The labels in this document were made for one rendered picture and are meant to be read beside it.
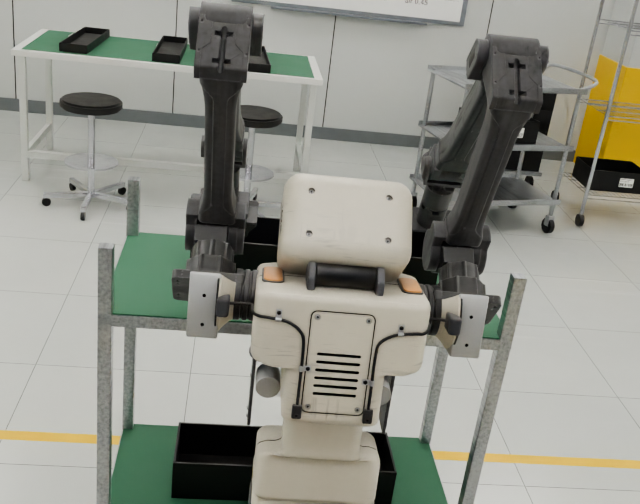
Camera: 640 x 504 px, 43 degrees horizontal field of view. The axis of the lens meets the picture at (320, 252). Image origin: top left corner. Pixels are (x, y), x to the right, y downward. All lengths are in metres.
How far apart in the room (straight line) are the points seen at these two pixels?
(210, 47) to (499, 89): 0.42
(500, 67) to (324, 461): 0.72
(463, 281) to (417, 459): 1.11
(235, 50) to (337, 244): 0.33
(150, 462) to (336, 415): 1.06
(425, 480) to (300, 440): 0.98
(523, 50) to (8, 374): 2.53
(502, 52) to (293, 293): 0.48
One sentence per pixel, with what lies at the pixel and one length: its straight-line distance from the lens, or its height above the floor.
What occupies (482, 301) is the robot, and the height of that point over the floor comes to 1.22.
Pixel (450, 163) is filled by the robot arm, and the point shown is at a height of 1.37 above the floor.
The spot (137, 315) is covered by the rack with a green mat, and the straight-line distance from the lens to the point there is 1.76.
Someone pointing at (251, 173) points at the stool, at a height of 0.27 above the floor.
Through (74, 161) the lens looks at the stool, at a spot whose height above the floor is 0.27.
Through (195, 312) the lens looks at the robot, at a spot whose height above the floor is 1.16.
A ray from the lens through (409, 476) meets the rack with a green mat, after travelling 2.37.
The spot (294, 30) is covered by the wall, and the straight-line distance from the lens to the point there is 6.48.
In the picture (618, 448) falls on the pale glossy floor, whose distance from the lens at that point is 3.40.
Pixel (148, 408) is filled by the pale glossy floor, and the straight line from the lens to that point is 3.12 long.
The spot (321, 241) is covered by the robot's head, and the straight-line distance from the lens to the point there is 1.26.
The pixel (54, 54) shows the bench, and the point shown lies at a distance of 5.04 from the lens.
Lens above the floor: 1.79
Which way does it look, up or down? 23 degrees down
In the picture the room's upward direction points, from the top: 7 degrees clockwise
